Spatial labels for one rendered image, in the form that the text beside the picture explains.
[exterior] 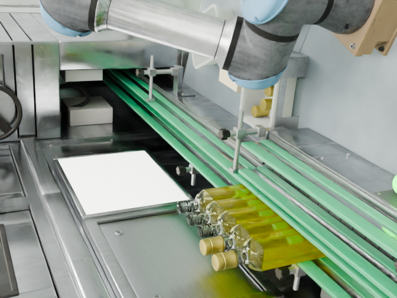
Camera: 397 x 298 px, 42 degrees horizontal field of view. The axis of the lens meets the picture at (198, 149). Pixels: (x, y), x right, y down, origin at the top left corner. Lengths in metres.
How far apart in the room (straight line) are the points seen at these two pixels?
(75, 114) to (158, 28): 1.14
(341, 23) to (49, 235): 0.89
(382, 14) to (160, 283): 0.74
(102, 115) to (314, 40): 1.10
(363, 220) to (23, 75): 1.35
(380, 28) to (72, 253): 0.86
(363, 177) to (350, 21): 0.32
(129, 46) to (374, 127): 1.11
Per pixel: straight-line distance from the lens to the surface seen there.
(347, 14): 1.09
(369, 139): 1.24
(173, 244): 1.33
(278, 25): 1.03
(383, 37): 1.16
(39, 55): 1.96
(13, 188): 1.72
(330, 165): 1.18
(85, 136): 2.08
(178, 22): 1.08
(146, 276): 1.22
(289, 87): 1.39
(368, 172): 1.18
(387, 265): 1.03
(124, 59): 2.04
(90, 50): 1.99
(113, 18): 1.10
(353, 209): 1.05
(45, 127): 2.04
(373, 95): 1.23
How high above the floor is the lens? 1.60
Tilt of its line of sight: 25 degrees down
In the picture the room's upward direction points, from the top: 96 degrees counter-clockwise
